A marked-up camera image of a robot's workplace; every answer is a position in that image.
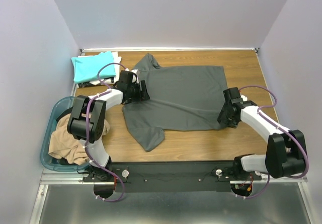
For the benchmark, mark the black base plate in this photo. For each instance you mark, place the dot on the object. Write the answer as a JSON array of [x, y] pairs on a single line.
[[179, 176]]

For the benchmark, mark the white folded t-shirt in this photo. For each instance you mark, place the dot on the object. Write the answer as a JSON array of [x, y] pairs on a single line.
[[108, 75]]

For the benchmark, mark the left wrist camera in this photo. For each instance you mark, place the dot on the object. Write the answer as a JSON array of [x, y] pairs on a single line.
[[135, 77]]

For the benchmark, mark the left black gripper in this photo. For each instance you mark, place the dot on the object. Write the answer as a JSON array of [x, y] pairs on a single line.
[[142, 95]]

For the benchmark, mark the beige crumpled t-shirt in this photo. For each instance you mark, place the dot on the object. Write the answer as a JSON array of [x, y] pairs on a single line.
[[64, 145]]

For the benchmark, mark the dark grey t-shirt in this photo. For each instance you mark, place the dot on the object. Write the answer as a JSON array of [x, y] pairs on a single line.
[[182, 98]]

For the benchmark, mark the teal plastic bin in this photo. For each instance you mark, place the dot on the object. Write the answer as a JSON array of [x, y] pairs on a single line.
[[48, 161]]

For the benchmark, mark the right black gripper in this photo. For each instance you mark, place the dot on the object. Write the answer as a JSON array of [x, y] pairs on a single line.
[[231, 123]]

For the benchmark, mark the teal folded t-shirt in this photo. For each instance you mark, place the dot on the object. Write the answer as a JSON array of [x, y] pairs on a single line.
[[87, 68]]

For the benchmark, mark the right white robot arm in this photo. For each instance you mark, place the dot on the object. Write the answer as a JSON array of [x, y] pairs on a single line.
[[286, 154]]

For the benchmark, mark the aluminium frame rail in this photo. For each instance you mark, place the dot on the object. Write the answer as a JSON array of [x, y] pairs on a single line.
[[69, 178]]

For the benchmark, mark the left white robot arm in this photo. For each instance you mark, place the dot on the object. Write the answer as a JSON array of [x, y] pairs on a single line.
[[87, 118]]

